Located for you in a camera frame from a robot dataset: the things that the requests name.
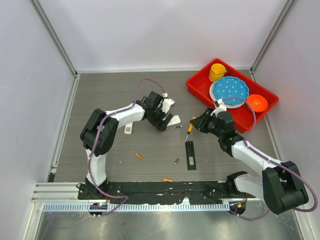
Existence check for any white remote with orange batteries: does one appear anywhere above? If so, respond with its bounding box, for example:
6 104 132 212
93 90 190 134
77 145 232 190
124 122 133 135

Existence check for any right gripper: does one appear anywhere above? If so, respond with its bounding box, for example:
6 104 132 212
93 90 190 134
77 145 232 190
190 109 224 138

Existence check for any red plastic tray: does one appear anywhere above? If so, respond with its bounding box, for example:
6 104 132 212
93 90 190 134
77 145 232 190
186 58 279 133

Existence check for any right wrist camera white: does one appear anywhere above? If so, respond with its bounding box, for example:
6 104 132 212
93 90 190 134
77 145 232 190
210 99 227 117

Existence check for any yellow cup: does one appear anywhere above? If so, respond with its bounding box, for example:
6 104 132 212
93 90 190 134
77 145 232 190
208 63 230 82

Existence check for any black remote control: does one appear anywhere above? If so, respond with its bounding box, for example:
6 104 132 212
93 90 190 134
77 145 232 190
185 141 197 171

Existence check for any blue polka dot plate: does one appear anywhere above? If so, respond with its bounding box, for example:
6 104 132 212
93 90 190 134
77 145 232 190
211 76 250 107

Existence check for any orange handle screwdriver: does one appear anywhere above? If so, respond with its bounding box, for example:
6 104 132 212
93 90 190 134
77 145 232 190
184 123 194 143

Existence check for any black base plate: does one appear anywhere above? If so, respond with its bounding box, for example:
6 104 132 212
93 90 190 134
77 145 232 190
76 181 254 205

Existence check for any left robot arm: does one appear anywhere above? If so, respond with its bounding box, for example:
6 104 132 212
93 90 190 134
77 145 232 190
80 91 175 200

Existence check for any white grey plate underneath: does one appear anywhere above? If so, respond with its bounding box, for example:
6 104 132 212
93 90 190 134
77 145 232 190
209 82 244 109

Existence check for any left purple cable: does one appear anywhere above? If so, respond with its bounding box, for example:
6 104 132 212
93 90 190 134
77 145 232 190
87 79 167 217

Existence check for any orange battery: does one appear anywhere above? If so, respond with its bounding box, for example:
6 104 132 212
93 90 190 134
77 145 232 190
135 153 143 160
163 178 173 183

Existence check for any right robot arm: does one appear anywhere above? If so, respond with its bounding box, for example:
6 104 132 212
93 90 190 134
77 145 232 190
190 108 309 215

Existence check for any orange bowl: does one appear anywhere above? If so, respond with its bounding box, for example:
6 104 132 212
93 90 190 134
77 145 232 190
247 94 269 113

